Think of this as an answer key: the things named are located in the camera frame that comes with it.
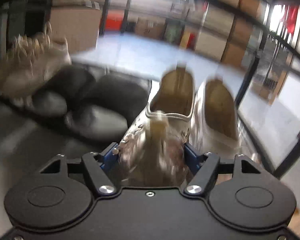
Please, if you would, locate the floral shoe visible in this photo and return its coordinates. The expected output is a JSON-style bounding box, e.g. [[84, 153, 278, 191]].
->
[[189, 76, 243, 153], [117, 65, 195, 187]]

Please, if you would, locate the black slipper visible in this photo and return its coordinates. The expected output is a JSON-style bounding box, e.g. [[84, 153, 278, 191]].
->
[[25, 66, 96, 117], [65, 74, 152, 142]]

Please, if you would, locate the black metal shoe rack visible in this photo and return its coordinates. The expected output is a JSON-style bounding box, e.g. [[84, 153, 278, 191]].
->
[[0, 0, 300, 181]]

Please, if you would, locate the beige sneaker right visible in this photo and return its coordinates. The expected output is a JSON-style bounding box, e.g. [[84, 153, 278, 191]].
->
[[0, 22, 71, 103]]

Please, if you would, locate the cardboard box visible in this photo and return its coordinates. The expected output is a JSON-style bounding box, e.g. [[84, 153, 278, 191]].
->
[[50, 0, 102, 54]]

